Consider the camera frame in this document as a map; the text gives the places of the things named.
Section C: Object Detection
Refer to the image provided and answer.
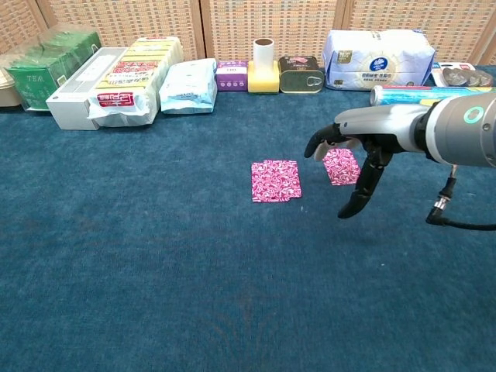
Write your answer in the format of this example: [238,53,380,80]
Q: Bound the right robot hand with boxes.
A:
[304,103,427,220]

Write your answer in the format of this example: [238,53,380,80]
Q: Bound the white blue tissue pack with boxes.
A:
[322,29,436,92]

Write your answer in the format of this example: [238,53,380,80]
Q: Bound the black gold luncheon meat can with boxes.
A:
[277,55,326,95]

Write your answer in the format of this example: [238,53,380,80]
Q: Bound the correction tape blister pack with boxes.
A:
[430,61,495,88]

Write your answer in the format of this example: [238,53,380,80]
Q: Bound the yellow scouring sponge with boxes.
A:
[246,60,281,95]

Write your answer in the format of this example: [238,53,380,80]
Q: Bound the cardboard paper tube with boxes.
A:
[253,38,277,71]

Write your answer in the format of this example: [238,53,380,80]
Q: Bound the woven bamboo folding screen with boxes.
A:
[0,0,496,67]

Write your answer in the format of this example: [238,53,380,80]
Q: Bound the small purple box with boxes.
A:
[215,60,250,93]

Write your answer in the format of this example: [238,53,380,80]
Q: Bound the light blue wet wipes pack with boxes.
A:
[159,57,219,115]

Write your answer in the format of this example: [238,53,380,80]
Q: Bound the yellow sponge multipack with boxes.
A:
[87,36,185,129]

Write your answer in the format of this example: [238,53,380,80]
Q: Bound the teal felt table cover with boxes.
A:
[0,64,496,372]

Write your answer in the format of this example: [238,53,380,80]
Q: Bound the white power strip box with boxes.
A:
[45,46,129,131]

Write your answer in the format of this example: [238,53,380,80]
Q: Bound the clear box green tea bags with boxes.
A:
[4,23,102,112]

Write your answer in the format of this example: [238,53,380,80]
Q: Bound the beige lidded lunch box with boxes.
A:
[0,65,23,109]

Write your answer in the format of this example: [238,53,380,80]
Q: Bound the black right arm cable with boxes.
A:
[425,164,496,232]

